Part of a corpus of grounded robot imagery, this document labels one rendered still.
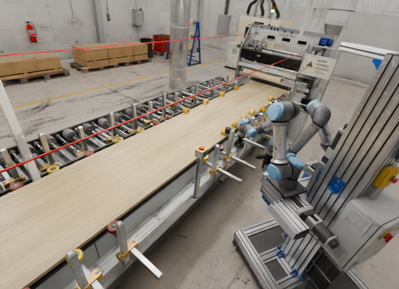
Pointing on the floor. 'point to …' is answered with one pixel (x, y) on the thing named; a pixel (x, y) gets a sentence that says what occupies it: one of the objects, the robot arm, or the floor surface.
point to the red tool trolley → (160, 43)
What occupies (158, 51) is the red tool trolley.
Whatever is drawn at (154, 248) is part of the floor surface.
